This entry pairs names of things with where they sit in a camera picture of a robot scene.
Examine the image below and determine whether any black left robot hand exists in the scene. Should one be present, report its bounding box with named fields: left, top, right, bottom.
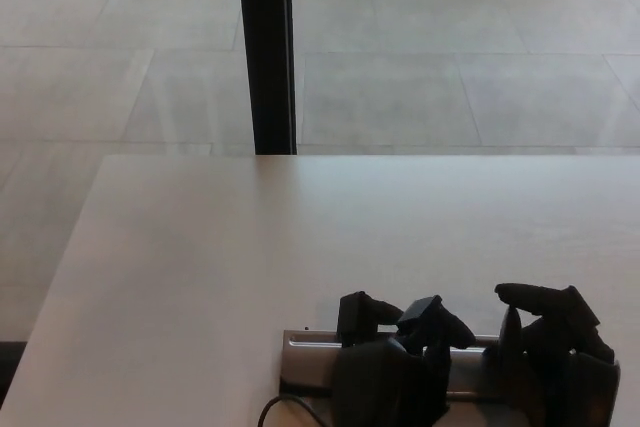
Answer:
left=331, top=291, right=477, bottom=427

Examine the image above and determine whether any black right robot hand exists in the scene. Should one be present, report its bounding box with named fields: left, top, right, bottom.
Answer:
left=494, top=282, right=622, bottom=427

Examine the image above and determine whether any silver black Bostitch hole punch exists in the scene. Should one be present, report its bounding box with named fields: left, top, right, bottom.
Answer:
left=279, top=329, right=507, bottom=404

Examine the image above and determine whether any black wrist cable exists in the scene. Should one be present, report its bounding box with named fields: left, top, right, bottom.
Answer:
left=256, top=393, right=337, bottom=427

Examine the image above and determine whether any black vertical frame post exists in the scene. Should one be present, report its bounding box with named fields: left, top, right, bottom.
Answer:
left=235, top=0, right=299, bottom=156

